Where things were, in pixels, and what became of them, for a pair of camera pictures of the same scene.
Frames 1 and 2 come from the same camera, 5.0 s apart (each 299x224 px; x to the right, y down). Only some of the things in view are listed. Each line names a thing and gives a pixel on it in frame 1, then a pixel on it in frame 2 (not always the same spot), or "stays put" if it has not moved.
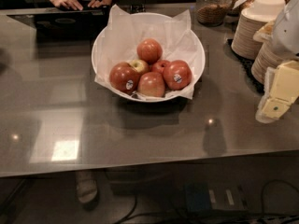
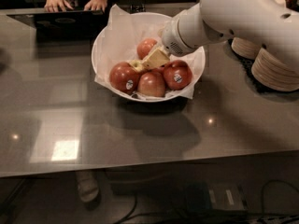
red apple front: x=151 y=84 stays put
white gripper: x=287 y=32 to x=172 y=40
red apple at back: x=149 y=49 stays put
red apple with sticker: x=177 y=75 stays put
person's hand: x=67 y=1 to x=55 y=3
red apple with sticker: x=124 y=77 stays put
